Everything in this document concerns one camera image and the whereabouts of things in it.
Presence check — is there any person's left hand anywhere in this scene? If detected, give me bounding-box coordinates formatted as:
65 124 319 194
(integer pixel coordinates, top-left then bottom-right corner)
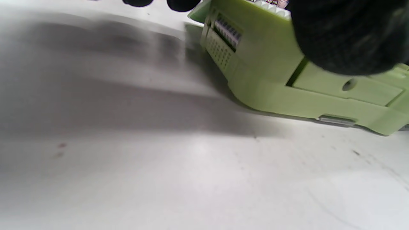
121 0 409 76

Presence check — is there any green multifunction pencil case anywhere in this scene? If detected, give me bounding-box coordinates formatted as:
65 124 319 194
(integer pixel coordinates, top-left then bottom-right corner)
186 0 409 136

